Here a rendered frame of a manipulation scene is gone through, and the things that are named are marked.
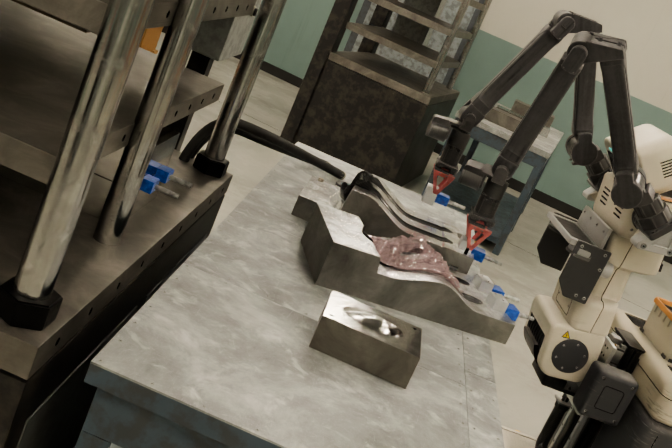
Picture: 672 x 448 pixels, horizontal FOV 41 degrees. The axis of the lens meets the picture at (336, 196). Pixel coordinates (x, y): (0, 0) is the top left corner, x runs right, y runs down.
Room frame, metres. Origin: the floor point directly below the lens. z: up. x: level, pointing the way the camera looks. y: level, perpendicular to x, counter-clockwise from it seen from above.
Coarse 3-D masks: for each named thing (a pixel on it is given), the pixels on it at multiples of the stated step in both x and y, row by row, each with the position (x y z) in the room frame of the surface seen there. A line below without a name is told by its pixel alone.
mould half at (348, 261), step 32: (320, 224) 2.03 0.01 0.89; (352, 224) 2.07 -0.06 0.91; (320, 256) 1.93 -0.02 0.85; (352, 256) 1.90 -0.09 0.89; (352, 288) 1.91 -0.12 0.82; (384, 288) 1.93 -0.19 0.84; (416, 288) 1.95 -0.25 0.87; (448, 288) 1.97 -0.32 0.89; (448, 320) 1.98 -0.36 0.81; (480, 320) 2.00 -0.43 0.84
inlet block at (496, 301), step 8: (488, 296) 2.11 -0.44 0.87; (496, 296) 2.09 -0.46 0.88; (488, 304) 2.09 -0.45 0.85; (496, 304) 2.07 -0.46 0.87; (504, 304) 2.07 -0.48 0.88; (512, 304) 2.13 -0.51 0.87; (504, 312) 2.08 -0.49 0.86; (512, 312) 2.09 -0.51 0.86; (520, 312) 2.12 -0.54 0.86; (512, 320) 2.09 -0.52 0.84
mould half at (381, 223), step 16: (304, 192) 2.35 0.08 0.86; (320, 192) 2.42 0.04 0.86; (336, 192) 2.49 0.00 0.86; (352, 192) 2.31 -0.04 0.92; (368, 192) 2.34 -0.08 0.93; (304, 208) 2.31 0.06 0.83; (336, 208) 2.33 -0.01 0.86; (352, 208) 2.31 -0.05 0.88; (368, 208) 2.31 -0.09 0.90; (384, 208) 2.32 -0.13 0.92; (368, 224) 2.31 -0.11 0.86; (384, 224) 2.31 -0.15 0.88; (400, 224) 2.34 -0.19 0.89; (416, 224) 2.43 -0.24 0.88; (448, 224) 2.55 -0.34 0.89; (432, 240) 2.32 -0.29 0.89; (448, 256) 2.30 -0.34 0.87; (464, 256) 2.30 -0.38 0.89; (464, 272) 2.30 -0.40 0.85
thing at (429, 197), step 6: (432, 186) 2.65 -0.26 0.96; (426, 192) 2.64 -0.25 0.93; (432, 192) 2.64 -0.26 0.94; (426, 198) 2.64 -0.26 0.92; (432, 198) 2.64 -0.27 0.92; (438, 198) 2.64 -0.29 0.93; (444, 198) 2.64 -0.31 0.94; (432, 204) 2.64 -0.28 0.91; (444, 204) 2.64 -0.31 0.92; (450, 204) 2.66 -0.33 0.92; (456, 204) 2.66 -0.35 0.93
